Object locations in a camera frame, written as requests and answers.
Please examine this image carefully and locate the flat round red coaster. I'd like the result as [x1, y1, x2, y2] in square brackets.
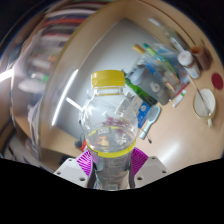
[210, 72, 224, 90]

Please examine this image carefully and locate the clear bottle with yellow cap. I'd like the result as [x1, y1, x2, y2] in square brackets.
[79, 69, 139, 192]

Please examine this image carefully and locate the small white tube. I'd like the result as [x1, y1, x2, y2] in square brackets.
[171, 89, 188, 109]

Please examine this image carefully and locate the thin stirring spoon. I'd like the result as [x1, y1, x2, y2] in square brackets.
[186, 74, 213, 118]

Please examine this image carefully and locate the light blue hairbrush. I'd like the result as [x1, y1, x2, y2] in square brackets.
[138, 105, 162, 140]

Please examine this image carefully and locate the grey shaker bottle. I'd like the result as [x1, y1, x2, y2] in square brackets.
[128, 68, 171, 106]

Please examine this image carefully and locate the jar with white lid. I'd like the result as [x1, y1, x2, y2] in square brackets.
[177, 49, 202, 80]

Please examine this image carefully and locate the white LED desk lamp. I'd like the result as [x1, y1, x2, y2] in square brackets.
[50, 68, 84, 128]

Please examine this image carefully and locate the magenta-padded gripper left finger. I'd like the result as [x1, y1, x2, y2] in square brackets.
[53, 149, 98, 189]

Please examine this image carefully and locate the pink pen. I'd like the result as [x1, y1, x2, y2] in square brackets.
[169, 82, 190, 101]

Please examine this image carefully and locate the white mug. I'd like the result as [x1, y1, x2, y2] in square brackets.
[193, 88, 217, 129]

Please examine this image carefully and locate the blue and white carton box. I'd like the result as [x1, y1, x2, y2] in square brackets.
[136, 99, 152, 129]

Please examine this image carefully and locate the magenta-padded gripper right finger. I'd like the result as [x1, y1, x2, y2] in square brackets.
[128, 147, 170, 189]

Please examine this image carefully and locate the clear bottle with tan stopper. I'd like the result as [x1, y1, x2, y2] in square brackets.
[131, 43, 178, 88]

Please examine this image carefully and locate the brown mug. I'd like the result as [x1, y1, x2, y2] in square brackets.
[189, 44, 213, 71]

